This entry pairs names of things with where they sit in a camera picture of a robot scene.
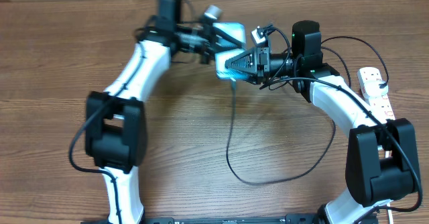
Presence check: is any white power strip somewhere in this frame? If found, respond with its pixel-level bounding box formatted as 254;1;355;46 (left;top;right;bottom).
357;67;395;120

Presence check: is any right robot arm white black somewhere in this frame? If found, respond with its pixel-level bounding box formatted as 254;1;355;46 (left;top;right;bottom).
216;20;423;223

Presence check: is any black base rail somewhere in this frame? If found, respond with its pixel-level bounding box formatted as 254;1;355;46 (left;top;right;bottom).
80;213;379;224

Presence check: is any Galaxy S24 smartphone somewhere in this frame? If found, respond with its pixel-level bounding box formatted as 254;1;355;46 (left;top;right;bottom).
213;22;246;80

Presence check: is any white charger plug adapter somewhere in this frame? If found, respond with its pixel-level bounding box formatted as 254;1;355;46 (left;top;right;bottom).
362;80;389;99

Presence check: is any black USB charging cable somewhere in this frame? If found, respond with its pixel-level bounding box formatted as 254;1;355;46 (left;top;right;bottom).
225;36;389;186

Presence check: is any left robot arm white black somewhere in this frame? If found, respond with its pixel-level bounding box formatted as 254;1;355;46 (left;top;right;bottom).
68;0;246;223

